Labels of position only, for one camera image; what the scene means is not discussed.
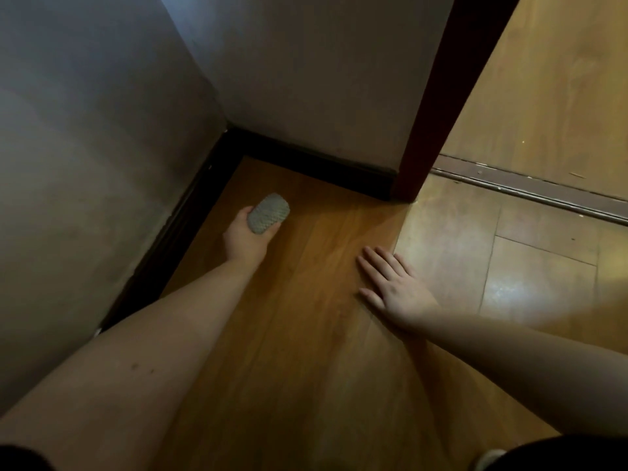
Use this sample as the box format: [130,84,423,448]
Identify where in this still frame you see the person's right forearm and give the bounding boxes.
[414,308,628,437]

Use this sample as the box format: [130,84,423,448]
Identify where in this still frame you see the metal door threshold strip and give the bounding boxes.
[431,154,628,226]

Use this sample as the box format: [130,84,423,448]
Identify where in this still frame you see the green white sneaker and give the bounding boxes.
[472,448,507,471]

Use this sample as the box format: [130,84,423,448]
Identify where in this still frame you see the person's right hand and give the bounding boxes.
[357,245,441,334]

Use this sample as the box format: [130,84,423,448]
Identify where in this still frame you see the black shorts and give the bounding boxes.
[483,434,628,471]

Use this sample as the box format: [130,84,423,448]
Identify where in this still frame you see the person's left hand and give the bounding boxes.
[223,205,283,268]

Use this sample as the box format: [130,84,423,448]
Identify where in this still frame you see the reddish brown door frame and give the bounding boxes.
[391,0,523,203]

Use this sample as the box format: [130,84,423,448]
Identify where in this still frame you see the black shirt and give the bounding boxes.
[0,444,56,471]

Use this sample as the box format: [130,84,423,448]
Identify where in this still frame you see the grey cleaning cloth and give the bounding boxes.
[247,192,291,235]

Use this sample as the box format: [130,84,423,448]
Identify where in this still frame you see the chipped dark brown baseboard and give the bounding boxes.
[100,124,246,334]

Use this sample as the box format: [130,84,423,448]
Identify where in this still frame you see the person's left forearm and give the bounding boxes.
[0,259,268,471]

